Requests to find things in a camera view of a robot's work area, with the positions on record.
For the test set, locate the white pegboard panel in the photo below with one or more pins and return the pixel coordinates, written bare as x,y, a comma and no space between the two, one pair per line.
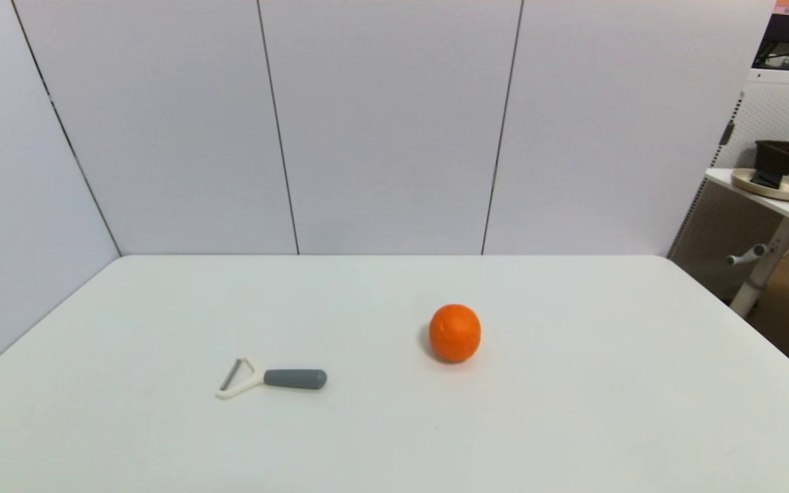
778,109

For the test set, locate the white desk leg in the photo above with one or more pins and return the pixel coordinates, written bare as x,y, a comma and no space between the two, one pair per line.
766,267

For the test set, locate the orange fruit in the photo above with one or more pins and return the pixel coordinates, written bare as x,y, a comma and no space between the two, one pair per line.
455,333

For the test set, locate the black partition hinge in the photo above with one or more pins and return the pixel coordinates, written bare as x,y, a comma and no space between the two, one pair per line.
727,133

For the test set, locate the small black object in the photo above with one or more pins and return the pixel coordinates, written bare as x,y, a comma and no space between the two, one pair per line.
768,179

